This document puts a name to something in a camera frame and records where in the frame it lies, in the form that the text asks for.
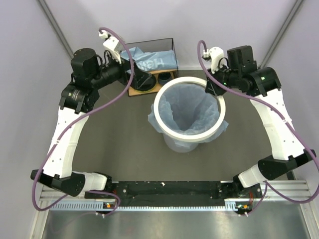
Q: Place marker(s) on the white grey trash bin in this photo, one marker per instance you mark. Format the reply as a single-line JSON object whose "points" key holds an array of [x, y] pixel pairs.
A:
{"points": [[179, 146]]}

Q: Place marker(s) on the black wire wooden shelf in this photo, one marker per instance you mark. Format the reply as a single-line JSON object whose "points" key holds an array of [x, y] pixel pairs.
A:
{"points": [[163, 44]]}

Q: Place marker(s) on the black plate green rim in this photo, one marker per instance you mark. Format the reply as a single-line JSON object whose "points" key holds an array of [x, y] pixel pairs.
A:
{"points": [[145, 88]]}

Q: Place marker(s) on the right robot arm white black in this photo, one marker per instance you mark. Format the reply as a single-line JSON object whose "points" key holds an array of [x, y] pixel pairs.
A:
{"points": [[236, 71]]}

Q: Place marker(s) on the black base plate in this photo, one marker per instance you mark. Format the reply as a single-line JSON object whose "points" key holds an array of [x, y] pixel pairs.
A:
{"points": [[215, 189]]}

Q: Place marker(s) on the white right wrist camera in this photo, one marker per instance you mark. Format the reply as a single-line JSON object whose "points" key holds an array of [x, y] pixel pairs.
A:
{"points": [[214, 55]]}

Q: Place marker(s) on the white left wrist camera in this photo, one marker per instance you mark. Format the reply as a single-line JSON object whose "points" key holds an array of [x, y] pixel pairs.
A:
{"points": [[112, 45]]}

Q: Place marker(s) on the dark blue mug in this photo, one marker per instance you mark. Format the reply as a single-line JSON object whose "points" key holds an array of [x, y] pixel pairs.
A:
{"points": [[164, 78]]}

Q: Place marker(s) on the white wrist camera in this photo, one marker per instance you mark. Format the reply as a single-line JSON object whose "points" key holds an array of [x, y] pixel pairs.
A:
{"points": [[112, 45], [214, 55]]}

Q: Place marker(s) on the slotted grey cable duct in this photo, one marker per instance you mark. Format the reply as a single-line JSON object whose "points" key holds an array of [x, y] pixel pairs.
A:
{"points": [[158, 203]]}

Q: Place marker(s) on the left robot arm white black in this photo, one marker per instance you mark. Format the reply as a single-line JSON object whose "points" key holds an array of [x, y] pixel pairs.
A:
{"points": [[90, 73]]}

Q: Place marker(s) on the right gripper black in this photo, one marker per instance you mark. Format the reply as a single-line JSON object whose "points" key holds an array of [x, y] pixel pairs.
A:
{"points": [[212, 87]]}

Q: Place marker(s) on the light blue trash bag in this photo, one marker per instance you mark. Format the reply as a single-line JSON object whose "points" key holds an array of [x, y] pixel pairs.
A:
{"points": [[188, 109], [152, 61]]}

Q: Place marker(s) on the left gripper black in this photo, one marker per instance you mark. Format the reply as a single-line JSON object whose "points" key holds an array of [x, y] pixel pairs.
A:
{"points": [[125, 65]]}

